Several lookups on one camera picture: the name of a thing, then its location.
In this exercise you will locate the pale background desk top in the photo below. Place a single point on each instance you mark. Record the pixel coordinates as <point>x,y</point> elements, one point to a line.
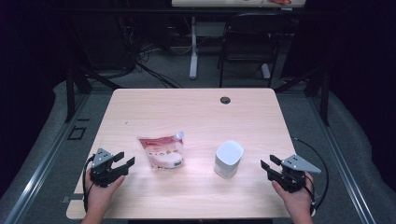
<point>218,3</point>

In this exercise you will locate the white flip-lid container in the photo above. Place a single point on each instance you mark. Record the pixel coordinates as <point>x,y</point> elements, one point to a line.
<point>229,158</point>

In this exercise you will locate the long white desk leg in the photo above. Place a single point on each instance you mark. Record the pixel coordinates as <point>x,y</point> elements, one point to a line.
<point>193,56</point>

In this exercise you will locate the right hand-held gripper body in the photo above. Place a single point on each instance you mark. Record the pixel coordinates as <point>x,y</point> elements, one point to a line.
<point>292,179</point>

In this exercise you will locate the red and clear spout pouch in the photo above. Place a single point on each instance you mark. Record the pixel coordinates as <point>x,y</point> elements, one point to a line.
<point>162,152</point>

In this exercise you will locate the black table grommet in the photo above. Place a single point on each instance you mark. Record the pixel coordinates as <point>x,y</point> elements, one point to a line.
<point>225,100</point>

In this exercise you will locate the black folding chair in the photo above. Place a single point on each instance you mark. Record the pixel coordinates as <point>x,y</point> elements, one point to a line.
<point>253,37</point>

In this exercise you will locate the black metal stand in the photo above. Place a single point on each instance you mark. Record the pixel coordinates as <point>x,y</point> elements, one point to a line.
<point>70,93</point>
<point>324,99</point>

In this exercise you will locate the black square floor outlet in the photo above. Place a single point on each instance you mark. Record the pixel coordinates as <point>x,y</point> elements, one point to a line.
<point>77,133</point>

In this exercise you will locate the short white desk foot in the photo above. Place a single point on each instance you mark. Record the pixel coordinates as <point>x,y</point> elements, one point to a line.
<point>265,71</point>

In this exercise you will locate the grey tape strip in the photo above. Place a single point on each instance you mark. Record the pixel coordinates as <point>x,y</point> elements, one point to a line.
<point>70,198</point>

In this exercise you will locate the aluminium floor rail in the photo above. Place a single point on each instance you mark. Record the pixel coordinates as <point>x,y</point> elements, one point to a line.
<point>46,158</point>
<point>342,158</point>

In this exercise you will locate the person's right hand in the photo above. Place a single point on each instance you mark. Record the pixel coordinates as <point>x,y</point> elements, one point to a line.
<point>299,203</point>

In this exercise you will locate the person's left hand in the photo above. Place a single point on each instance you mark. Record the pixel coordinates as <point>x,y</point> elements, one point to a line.
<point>98,199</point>

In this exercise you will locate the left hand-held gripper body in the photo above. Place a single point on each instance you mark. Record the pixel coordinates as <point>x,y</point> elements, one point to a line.
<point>102,175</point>

